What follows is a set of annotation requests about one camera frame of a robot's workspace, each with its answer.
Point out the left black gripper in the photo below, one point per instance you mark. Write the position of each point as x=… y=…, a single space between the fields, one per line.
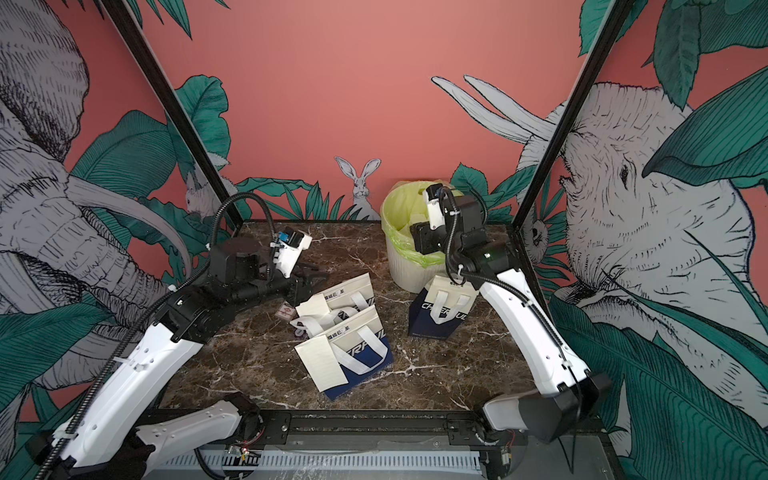
x=301 y=284

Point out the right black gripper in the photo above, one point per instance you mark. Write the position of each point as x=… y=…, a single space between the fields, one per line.
x=423 y=238

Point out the navy white paper bag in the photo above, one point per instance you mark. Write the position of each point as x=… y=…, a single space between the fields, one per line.
x=440 y=308
x=345 y=300
x=361 y=347

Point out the white receipt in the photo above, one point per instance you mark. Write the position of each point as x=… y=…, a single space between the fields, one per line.
x=315 y=307
x=321 y=364

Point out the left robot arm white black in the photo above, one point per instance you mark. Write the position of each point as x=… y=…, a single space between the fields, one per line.
x=102 y=439

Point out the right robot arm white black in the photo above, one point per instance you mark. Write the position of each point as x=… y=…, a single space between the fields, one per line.
x=567 y=391

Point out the white ribbed trash bin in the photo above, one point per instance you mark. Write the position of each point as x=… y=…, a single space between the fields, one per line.
x=411 y=275

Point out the small red white card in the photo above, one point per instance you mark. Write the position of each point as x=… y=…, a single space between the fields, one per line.
x=286 y=312

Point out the yellow-green plastic bin liner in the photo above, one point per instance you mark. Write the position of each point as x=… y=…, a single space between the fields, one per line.
x=404 y=206

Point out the white ribbed vent strip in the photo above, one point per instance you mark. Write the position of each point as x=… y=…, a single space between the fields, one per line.
x=280 y=460

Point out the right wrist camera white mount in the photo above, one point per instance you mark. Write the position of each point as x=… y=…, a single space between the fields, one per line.
x=431 y=196

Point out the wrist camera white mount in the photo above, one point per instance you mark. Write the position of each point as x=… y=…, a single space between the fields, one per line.
x=431 y=196
x=287 y=248

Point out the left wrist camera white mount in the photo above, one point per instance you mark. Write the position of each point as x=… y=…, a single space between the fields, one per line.
x=287 y=248

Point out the black mounting rail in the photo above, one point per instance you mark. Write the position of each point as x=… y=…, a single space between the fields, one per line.
x=360 y=426

